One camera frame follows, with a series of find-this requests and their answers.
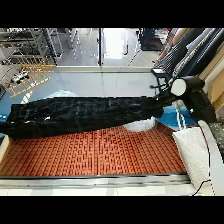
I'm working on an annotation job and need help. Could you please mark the white garment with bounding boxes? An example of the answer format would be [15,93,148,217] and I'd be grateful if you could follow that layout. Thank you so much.
[172,127,212,192]

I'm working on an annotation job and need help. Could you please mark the black cable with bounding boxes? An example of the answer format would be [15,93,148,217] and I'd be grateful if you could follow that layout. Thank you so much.
[191,178,213,197]

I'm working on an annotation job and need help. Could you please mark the black trousers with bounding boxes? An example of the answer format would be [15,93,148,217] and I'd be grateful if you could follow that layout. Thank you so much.
[0,95,165,140]

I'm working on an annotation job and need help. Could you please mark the heap of clothes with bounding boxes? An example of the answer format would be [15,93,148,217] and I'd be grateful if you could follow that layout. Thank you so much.
[154,27,224,101]

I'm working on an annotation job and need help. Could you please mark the silver frame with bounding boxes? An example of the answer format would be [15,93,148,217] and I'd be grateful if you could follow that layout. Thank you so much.
[0,173,198,197]

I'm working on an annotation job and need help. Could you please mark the wooden clothes hangers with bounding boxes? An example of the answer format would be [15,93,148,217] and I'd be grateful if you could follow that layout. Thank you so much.
[5,63,57,99]

